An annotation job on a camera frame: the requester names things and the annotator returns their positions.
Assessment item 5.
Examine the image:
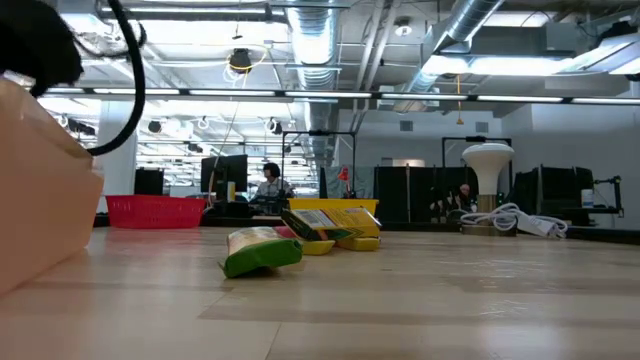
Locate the person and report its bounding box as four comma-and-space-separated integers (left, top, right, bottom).
248, 161, 297, 214
446, 183, 475, 215

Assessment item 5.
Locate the black metal frame stand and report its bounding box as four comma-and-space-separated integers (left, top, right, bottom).
280, 130, 358, 200

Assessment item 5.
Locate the red plastic basket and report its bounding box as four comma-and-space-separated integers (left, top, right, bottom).
105, 194, 208, 230

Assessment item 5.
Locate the yellow plastic basket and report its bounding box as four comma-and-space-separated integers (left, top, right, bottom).
287, 197, 380, 217

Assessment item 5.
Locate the black ceiling camera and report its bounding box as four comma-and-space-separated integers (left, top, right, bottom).
228, 47, 254, 75

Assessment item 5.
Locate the silver air duct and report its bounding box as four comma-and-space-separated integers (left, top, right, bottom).
285, 0, 342, 166
392, 0, 506, 114

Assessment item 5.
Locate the white lamp power cable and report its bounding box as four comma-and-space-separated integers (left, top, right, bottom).
458, 201, 570, 240

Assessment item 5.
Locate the yellow sticky note pad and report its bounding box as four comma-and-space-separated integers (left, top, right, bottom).
335, 236, 382, 253
298, 239, 337, 257

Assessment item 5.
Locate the black partition panel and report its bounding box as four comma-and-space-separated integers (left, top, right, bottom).
514, 165, 595, 226
374, 165, 464, 224

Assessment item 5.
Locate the yellow green crayon box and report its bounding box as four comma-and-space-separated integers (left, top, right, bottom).
219, 225, 305, 280
279, 206, 383, 243

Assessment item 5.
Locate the orange translucent plastic bin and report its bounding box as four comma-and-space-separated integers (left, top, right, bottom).
0, 74, 106, 297

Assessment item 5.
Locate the black computer monitor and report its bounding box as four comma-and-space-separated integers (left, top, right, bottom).
200, 153, 249, 202

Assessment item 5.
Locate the white mushroom table lamp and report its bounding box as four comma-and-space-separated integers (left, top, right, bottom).
460, 142, 517, 237

